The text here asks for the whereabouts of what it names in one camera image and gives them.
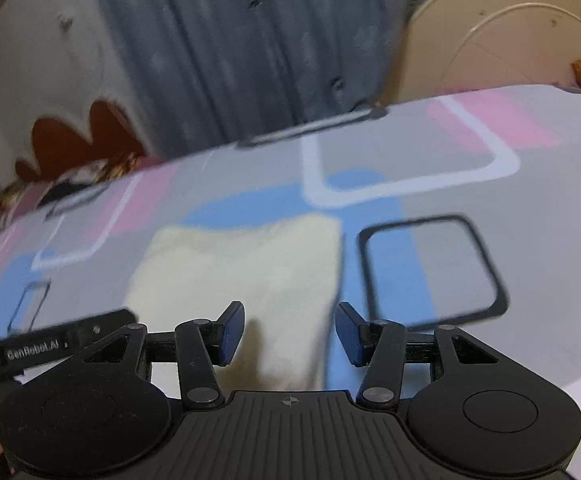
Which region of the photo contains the grey-blue curtain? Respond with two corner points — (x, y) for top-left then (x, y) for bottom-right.
(83, 0), (419, 143)

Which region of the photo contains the floral print pillow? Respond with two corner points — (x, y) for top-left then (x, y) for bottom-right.
(0, 152), (164, 241)

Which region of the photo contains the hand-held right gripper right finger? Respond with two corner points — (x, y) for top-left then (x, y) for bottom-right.
(335, 302), (501, 407)

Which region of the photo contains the cream round folding table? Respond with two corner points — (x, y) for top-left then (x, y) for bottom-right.
(401, 0), (581, 101)

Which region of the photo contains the patterned bed sheet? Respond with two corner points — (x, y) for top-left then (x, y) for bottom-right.
(0, 82), (581, 480)

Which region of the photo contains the cream knit garment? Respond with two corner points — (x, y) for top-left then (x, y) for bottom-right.
(125, 214), (344, 392)

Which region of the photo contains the brown and white scalloped headboard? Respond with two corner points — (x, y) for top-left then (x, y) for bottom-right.
(13, 100), (148, 183)

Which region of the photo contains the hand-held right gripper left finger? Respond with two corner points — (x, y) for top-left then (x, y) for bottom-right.
(78, 301), (246, 407)

